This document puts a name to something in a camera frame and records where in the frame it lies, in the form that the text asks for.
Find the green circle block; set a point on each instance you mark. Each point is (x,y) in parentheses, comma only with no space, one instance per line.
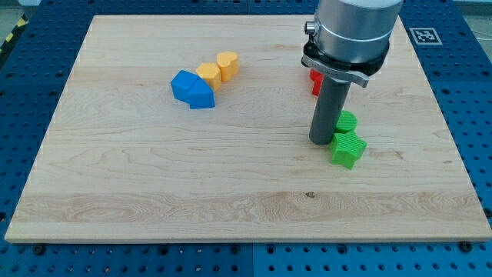
(347,122)

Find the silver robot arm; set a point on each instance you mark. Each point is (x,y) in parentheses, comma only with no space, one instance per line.
(354,31)

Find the red star block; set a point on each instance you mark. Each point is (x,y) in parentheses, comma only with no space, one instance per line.
(317,78)

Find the green star block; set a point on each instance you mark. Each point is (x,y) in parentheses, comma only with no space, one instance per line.
(346,149)

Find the blue pentagon block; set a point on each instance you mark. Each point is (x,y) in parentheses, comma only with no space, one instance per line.
(200,95)

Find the wooden board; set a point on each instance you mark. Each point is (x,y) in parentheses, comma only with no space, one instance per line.
(123,161)

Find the yellow hexagon block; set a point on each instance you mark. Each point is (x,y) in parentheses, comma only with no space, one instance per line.
(211,74)

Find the yellow heart block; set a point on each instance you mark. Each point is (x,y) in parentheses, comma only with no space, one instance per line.
(228,63)

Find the blue cube block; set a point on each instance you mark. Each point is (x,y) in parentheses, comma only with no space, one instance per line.
(182,83)

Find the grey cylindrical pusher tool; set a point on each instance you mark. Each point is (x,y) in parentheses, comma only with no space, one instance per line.
(330,102)

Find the black clamp with silver lever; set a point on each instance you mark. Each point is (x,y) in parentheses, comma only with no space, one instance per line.
(358,73)

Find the white fiducial marker tag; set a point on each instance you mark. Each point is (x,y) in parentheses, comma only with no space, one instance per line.
(425,36)

